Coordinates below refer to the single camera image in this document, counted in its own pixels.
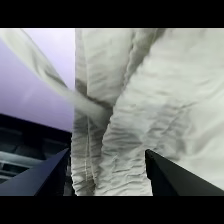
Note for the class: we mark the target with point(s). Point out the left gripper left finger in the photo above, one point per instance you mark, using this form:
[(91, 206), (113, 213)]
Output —
[(43, 178)]

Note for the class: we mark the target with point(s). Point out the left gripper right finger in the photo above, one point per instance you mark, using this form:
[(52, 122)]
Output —
[(168, 178)]

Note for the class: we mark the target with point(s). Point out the white garment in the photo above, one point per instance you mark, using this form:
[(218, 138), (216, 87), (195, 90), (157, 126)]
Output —
[(160, 100)]

